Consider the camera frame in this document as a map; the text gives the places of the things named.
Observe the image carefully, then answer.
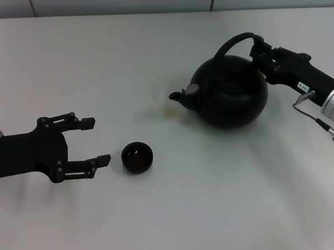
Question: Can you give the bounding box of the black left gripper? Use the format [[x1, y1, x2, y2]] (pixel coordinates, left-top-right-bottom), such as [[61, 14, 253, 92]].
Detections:
[[0, 108, 114, 186]]

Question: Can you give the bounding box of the black round teapot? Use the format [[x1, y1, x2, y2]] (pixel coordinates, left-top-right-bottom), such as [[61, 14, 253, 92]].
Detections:
[[167, 29, 272, 131]]

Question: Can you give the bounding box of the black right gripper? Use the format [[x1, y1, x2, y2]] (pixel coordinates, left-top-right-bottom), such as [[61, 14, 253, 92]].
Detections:
[[247, 36, 334, 108]]

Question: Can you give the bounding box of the small dark teacup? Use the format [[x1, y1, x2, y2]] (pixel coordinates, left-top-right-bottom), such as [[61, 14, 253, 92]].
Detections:
[[120, 140, 155, 175]]

